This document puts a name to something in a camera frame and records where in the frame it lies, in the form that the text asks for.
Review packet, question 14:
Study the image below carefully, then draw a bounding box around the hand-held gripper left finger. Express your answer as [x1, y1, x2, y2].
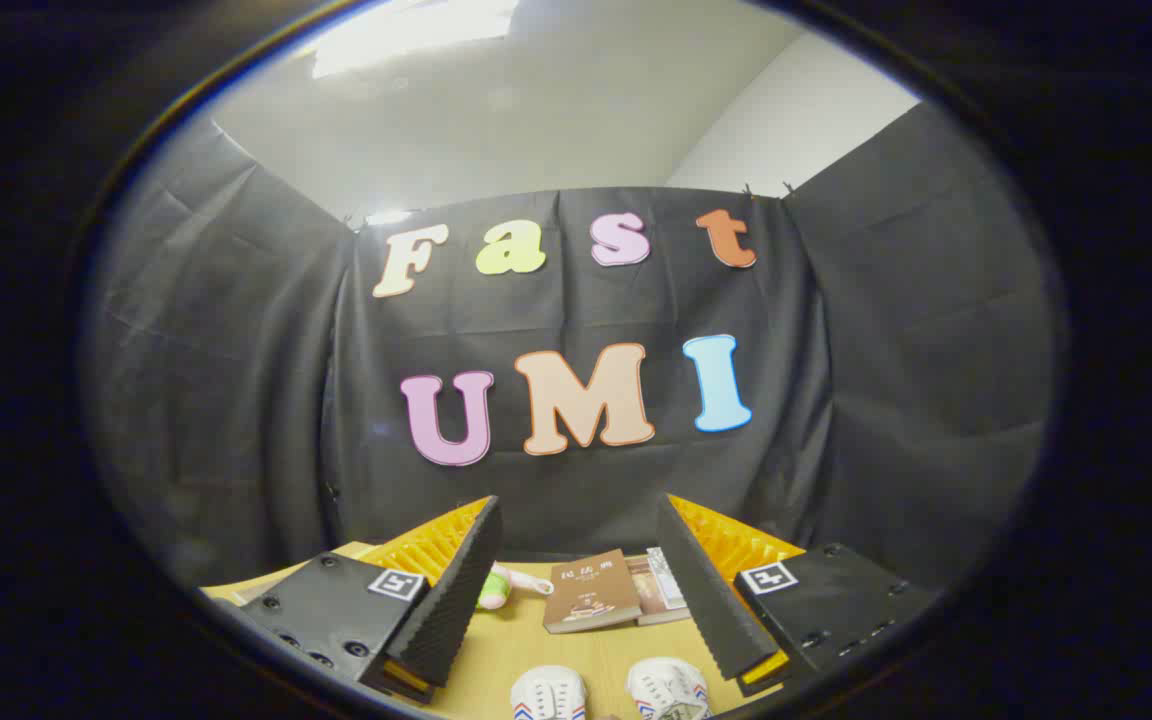
[236, 495, 505, 706]

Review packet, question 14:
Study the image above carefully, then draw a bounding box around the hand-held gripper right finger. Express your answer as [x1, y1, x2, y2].
[656, 493, 939, 699]

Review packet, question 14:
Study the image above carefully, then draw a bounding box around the white canvas shoe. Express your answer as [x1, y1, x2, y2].
[511, 665, 587, 720]
[628, 657, 712, 720]

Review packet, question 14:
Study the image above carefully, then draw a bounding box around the green and pink plush toy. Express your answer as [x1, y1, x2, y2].
[476, 563, 555, 611]

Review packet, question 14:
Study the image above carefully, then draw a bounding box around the patterned cover white book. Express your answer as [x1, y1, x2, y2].
[646, 547, 689, 611]

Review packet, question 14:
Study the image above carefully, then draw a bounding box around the tan cover book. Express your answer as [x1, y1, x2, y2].
[626, 553, 692, 627]

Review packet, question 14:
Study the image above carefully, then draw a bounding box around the brown cover book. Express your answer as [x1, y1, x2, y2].
[543, 548, 644, 635]

